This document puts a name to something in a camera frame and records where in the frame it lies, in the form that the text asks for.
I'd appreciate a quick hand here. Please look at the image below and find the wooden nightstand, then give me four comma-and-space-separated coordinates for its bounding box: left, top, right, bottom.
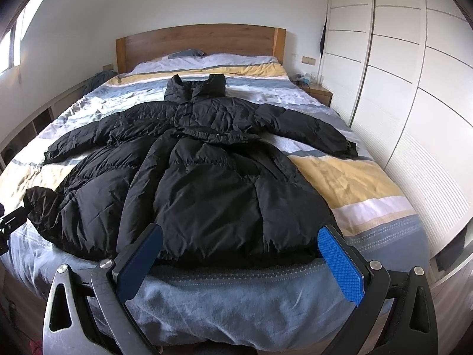
299, 83, 333, 107

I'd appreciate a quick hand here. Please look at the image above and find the wooden headboard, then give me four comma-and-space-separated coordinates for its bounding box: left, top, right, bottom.
116, 23, 286, 74

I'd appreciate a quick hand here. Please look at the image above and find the beige wall switch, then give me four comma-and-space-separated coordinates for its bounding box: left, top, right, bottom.
103, 63, 114, 71
302, 56, 316, 65

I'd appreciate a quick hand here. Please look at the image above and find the light blue pillow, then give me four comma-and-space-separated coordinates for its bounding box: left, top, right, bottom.
129, 53, 280, 75

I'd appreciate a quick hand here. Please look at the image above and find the striped duvet cover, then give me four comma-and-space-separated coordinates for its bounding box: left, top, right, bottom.
1, 61, 430, 351

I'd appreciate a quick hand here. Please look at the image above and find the beige wall switch right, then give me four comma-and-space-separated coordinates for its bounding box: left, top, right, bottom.
302, 56, 316, 65

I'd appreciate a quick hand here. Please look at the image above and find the low white shelf unit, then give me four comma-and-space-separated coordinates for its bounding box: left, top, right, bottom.
1, 77, 91, 172

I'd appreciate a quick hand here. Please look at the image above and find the beige wall switch left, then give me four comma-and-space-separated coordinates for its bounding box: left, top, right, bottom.
103, 63, 114, 71

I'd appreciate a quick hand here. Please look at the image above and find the black puffer coat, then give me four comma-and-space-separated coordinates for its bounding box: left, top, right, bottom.
23, 75, 358, 269

